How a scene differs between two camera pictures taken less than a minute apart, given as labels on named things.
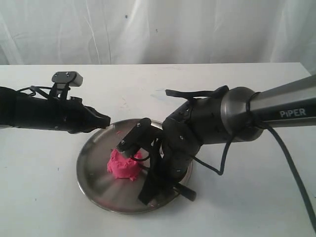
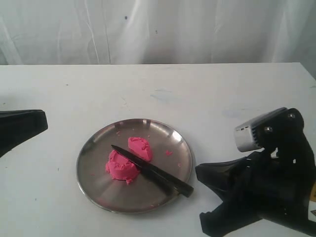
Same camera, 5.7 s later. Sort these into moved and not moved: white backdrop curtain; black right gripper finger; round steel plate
Moved: black right gripper finger
Not moved: round steel plate; white backdrop curtain
